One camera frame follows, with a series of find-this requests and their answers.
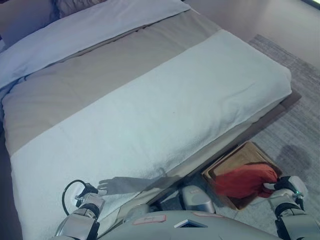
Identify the brown pillow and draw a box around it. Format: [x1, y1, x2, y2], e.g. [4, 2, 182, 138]
[52, 0, 107, 19]

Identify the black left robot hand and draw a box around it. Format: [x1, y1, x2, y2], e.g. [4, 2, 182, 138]
[83, 183, 109, 197]

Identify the silver right robot leg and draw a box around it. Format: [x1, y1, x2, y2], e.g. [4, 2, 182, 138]
[178, 185, 216, 214]

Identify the grey rug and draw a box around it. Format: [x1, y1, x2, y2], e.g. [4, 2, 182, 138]
[159, 33, 320, 240]

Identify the rectangular wooden basket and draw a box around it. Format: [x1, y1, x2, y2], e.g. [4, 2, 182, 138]
[201, 140, 285, 211]

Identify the silver robot torso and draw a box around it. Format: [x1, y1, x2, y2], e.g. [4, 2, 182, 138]
[97, 209, 279, 240]

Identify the red cloth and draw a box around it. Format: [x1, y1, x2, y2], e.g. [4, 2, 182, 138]
[213, 161, 279, 200]

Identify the brown bed frame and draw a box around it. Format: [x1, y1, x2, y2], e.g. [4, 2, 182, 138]
[144, 91, 302, 204]

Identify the beige pillow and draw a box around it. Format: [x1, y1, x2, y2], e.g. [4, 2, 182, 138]
[0, 0, 61, 49]

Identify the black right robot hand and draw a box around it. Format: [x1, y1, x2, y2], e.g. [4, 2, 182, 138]
[263, 175, 292, 199]

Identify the white folded bed sheet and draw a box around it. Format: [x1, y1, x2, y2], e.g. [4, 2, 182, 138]
[0, 0, 192, 90]

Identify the black looped wrist cable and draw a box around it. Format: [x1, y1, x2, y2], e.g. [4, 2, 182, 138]
[61, 179, 94, 216]

